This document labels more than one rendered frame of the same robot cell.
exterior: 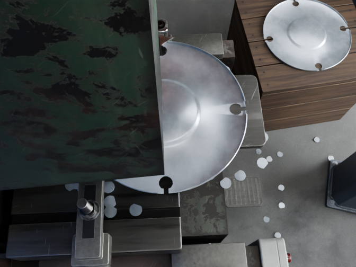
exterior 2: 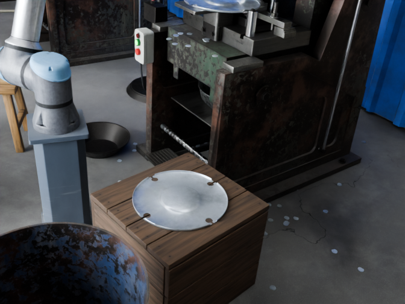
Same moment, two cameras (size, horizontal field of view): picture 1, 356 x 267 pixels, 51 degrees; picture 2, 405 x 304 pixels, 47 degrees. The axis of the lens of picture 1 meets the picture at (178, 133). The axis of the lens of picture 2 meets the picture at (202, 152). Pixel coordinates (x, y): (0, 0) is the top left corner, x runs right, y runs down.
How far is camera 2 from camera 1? 201 cm
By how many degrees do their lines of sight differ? 77
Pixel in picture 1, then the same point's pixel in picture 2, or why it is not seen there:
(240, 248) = (160, 25)
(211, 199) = (182, 30)
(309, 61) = (164, 180)
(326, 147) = not seen: hidden behind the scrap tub
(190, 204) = (190, 28)
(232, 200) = (166, 151)
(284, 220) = not seen: hidden behind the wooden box
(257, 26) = (228, 189)
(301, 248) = (99, 181)
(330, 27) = (160, 212)
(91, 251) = not seen: outside the picture
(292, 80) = (170, 164)
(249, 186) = (159, 160)
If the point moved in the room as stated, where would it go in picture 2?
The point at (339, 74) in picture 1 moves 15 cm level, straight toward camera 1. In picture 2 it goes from (132, 180) to (143, 155)
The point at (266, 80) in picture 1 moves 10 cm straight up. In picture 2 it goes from (191, 158) to (193, 133)
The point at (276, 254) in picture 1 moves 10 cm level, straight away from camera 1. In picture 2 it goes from (144, 30) to (126, 35)
